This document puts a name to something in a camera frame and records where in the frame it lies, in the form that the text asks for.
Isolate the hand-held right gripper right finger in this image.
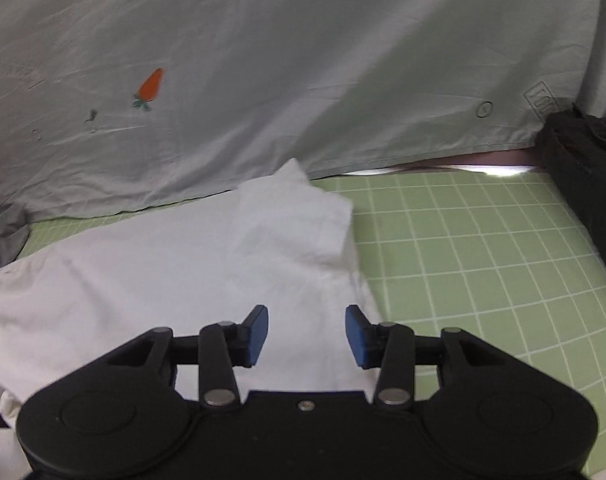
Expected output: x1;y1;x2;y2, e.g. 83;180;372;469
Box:
345;304;488;407

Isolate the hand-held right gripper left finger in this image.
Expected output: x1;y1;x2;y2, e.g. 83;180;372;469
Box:
103;304;270;408

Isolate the white shirt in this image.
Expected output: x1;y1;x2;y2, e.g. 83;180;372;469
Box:
0;158;384;480

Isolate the green grid mat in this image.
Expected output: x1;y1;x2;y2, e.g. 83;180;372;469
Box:
23;167;606;476

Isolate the grey carrot print bed sheet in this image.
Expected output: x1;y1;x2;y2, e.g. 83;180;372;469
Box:
0;0;606;222

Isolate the grey cloth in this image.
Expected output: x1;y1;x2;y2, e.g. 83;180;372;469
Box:
0;203;32;277

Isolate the black cloth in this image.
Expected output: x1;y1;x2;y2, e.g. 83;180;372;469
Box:
535;104;606;302

